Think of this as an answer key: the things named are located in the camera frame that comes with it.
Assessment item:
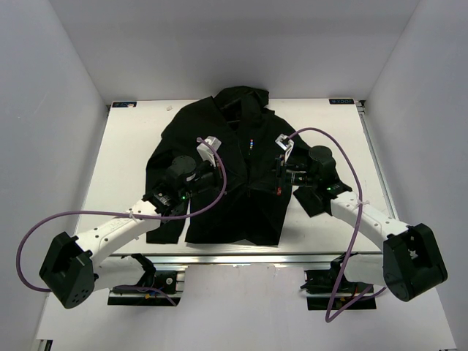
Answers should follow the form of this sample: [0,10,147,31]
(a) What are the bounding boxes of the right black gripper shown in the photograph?
[249,155,318,195]

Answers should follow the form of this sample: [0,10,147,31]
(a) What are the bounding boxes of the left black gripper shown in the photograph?
[180,156,245,200]

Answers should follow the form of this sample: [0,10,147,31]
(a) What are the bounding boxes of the black jacket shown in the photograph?
[146,86,312,246]

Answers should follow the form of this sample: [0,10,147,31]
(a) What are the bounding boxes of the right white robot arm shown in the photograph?
[276,139,448,301]

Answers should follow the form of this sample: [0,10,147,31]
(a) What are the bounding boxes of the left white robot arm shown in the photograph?
[39,156,227,309]

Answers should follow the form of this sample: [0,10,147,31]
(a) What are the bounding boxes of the blue table label right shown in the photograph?
[328,98,355,105]

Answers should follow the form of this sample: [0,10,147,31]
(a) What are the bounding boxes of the blue table label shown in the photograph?
[111,101,137,108]
[328,98,355,105]

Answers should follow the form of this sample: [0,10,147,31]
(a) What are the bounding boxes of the blue table label left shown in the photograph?
[111,101,137,108]

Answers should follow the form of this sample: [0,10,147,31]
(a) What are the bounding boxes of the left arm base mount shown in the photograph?
[107,254,185,307]

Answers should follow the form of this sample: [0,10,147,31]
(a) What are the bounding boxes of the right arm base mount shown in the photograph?
[300,254,367,311]

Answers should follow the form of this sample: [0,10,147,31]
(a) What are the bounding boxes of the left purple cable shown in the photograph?
[16,137,227,306]

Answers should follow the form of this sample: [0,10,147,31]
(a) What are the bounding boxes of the purple cable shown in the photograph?
[287,127,387,323]
[16,137,227,306]

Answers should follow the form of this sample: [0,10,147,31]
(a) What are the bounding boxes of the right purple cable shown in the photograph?
[287,127,387,323]

